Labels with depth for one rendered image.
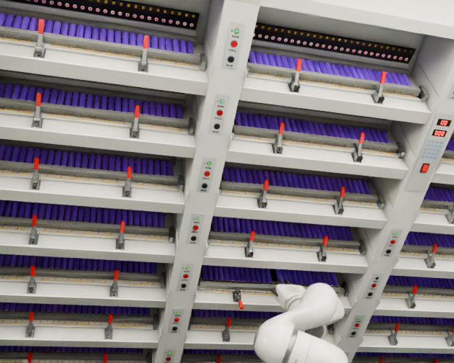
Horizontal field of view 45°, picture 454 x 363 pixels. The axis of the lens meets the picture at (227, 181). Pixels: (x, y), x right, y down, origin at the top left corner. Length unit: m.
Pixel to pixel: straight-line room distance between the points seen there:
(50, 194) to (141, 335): 0.68
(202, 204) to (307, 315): 0.54
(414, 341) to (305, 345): 1.21
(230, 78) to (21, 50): 0.55
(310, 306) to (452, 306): 1.13
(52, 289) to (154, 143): 0.65
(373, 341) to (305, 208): 0.76
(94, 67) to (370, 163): 0.89
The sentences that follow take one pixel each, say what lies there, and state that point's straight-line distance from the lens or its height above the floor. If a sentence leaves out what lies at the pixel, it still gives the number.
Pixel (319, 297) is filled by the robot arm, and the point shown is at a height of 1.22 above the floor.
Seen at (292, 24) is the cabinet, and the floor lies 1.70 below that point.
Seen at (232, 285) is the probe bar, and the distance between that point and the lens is 2.01.
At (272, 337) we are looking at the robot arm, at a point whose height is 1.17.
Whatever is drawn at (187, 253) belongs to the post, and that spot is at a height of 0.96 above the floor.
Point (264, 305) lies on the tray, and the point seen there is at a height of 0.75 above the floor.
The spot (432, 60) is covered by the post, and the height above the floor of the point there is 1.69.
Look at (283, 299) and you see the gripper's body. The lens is 1.86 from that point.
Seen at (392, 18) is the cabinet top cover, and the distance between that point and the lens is 1.62.
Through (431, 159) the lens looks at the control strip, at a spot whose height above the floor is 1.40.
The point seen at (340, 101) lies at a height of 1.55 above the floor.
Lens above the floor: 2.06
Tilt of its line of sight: 29 degrees down
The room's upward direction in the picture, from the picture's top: 13 degrees clockwise
